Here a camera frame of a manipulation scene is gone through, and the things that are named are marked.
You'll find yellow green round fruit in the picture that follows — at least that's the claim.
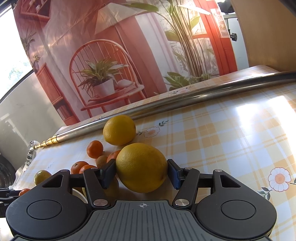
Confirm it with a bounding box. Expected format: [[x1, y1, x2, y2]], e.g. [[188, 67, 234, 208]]
[[34, 170, 52, 185]]

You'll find large yellow lemon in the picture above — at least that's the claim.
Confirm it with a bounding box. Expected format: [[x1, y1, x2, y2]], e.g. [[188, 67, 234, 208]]
[[115, 143, 168, 193]]

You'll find large orange mandarin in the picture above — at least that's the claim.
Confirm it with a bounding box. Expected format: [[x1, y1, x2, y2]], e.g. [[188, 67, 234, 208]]
[[79, 165, 98, 174]]

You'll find brown kiwi fruit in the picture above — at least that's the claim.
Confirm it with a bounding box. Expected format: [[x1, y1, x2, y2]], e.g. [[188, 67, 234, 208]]
[[96, 155, 108, 169]]

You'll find far left mandarin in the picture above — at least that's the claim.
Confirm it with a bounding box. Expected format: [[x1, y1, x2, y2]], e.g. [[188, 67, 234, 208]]
[[18, 188, 30, 196]]

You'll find orange mandarin at front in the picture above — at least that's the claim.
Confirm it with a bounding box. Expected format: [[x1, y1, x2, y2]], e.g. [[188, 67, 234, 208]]
[[70, 161, 88, 174]]

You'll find small orange mandarin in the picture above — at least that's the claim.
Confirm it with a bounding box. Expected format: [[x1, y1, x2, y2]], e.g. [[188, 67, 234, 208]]
[[86, 140, 103, 159]]

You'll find yellow lemon near pole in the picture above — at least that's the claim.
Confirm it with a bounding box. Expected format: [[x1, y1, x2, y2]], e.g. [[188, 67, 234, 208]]
[[103, 115, 136, 146]]

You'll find telescopic metal fruit picker pole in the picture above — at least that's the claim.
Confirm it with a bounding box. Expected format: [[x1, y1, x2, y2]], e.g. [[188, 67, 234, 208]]
[[27, 71, 295, 161]]

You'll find printed room backdrop cloth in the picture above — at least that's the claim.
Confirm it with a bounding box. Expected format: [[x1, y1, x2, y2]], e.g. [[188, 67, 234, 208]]
[[13, 0, 237, 125]]

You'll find window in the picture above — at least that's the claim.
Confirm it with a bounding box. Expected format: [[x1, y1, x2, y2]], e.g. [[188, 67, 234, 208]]
[[0, 6, 32, 97]]

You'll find wooden headboard panel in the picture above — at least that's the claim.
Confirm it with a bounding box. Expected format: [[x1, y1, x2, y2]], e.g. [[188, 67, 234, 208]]
[[231, 1, 295, 71]]

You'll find black office chair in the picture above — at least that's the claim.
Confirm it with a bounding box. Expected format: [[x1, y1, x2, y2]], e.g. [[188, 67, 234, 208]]
[[218, 0, 237, 42]]

